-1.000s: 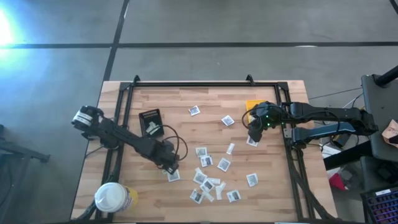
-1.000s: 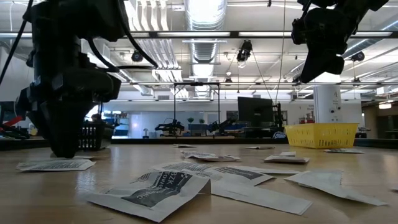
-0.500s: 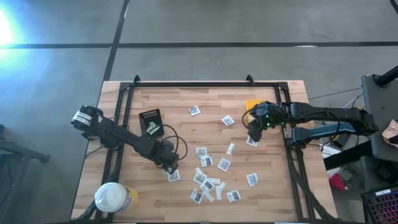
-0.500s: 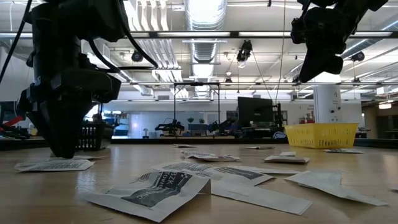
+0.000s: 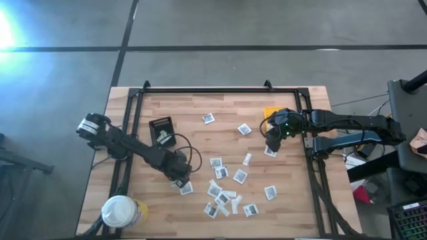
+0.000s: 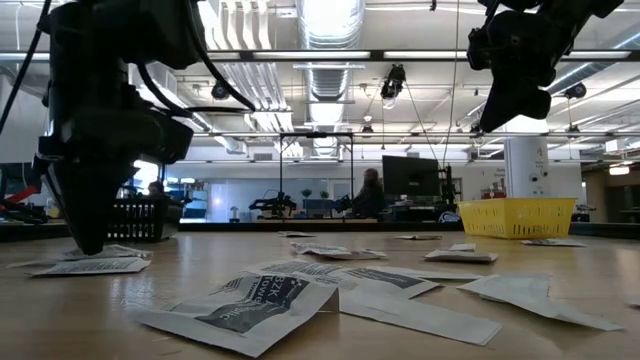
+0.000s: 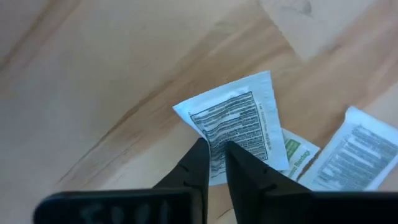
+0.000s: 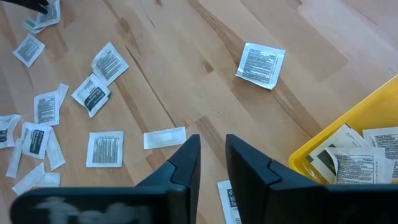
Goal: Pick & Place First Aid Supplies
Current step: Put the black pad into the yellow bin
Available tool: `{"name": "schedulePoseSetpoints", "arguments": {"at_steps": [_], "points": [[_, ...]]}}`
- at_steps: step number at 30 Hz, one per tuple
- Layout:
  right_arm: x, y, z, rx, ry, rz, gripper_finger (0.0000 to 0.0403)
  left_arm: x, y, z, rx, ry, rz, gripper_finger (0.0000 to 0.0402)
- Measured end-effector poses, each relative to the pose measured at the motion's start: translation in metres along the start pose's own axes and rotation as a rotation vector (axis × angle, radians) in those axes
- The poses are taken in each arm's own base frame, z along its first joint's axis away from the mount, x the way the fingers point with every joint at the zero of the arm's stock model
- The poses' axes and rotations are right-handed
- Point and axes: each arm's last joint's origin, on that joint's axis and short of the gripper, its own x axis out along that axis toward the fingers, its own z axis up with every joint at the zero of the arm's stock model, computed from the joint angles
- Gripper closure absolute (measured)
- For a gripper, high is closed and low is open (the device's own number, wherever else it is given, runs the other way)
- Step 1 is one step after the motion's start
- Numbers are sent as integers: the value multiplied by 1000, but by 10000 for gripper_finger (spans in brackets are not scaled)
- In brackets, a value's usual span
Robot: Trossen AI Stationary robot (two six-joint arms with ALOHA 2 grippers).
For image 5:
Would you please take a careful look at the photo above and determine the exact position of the yellow plastic basket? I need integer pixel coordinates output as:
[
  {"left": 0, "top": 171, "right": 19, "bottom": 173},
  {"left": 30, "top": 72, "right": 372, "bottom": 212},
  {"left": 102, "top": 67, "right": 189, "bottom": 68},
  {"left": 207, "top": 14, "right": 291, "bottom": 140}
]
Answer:
[{"left": 263, "top": 106, "right": 287, "bottom": 134}]

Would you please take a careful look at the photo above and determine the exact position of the black plastic basket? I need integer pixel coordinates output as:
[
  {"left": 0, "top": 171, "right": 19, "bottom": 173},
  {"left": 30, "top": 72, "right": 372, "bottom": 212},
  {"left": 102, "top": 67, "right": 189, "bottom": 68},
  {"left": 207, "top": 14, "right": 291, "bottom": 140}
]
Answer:
[{"left": 148, "top": 116, "right": 177, "bottom": 149}]

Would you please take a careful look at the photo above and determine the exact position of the yellow canister with white lid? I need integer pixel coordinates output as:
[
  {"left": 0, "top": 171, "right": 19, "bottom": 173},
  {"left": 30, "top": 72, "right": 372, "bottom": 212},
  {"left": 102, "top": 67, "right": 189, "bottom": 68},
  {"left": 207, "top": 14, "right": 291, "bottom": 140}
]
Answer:
[{"left": 101, "top": 195, "right": 149, "bottom": 229}]

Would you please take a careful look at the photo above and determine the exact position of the black side table leg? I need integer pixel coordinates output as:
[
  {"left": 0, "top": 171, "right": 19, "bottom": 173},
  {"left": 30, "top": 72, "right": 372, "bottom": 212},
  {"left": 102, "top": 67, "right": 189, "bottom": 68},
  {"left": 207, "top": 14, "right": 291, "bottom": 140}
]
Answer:
[{"left": 346, "top": 150, "right": 401, "bottom": 183}]

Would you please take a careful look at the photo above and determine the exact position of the red object on floor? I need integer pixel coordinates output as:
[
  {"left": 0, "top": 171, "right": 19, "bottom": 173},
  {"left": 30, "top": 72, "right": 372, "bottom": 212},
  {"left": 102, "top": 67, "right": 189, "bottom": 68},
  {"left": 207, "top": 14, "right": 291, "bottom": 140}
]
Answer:
[{"left": 352, "top": 185, "right": 374, "bottom": 205}]

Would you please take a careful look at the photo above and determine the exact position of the dark grey side table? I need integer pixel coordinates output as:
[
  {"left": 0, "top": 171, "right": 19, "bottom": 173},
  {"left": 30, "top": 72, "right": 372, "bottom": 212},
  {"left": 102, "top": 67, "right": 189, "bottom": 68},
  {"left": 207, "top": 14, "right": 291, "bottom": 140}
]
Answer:
[{"left": 387, "top": 79, "right": 427, "bottom": 174}]

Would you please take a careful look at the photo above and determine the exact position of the brown paper bag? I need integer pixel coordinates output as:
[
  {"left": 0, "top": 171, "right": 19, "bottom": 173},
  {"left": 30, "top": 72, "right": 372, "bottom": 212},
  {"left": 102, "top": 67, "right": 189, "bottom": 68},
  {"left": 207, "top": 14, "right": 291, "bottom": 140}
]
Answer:
[{"left": 409, "top": 127, "right": 427, "bottom": 159}]

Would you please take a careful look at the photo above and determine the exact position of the black pole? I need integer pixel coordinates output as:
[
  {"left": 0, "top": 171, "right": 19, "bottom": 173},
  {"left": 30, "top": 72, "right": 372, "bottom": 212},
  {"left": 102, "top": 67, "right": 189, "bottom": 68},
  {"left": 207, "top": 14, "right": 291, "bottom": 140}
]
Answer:
[{"left": 401, "top": 69, "right": 427, "bottom": 94}]

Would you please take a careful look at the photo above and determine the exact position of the black floor stand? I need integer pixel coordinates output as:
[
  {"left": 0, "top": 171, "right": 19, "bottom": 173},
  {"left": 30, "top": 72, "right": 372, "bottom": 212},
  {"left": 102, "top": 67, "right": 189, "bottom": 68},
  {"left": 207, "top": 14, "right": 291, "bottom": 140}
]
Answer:
[{"left": 0, "top": 132, "right": 54, "bottom": 176}]

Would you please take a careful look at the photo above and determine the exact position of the backlit black keyboard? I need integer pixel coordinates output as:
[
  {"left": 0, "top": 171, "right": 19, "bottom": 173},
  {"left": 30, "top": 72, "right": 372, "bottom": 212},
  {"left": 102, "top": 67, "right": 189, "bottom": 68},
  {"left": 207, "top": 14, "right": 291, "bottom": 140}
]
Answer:
[{"left": 386, "top": 199, "right": 427, "bottom": 240}]

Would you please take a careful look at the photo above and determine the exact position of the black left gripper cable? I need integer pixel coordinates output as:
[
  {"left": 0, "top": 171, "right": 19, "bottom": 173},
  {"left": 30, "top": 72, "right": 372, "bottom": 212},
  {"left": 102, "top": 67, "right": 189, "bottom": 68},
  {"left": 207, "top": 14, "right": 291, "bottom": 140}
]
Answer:
[{"left": 165, "top": 133, "right": 203, "bottom": 173}]

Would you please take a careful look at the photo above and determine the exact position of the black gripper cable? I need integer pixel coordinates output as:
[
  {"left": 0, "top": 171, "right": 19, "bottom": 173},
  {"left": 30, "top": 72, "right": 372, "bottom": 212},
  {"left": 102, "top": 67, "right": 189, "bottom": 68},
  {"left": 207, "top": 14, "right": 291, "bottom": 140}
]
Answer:
[
  {"left": 259, "top": 118, "right": 278, "bottom": 138},
  {"left": 165, "top": 133, "right": 203, "bottom": 173}
]

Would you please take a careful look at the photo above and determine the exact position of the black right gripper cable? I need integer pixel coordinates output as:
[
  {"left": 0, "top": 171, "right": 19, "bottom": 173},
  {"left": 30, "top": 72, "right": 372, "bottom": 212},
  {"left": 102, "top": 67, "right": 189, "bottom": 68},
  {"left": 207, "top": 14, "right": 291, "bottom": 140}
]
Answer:
[{"left": 259, "top": 118, "right": 278, "bottom": 138}]

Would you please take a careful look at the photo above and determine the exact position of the grey floor cable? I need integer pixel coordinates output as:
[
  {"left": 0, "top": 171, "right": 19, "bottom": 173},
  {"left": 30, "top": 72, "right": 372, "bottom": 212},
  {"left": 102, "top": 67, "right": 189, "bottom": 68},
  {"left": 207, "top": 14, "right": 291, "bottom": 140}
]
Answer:
[{"left": 330, "top": 93, "right": 390, "bottom": 107}]

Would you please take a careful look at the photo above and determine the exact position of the black metal table frame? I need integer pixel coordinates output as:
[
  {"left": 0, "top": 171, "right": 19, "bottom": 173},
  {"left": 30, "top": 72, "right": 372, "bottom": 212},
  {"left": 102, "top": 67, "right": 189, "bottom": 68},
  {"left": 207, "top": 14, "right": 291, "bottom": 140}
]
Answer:
[{"left": 75, "top": 79, "right": 363, "bottom": 240}]

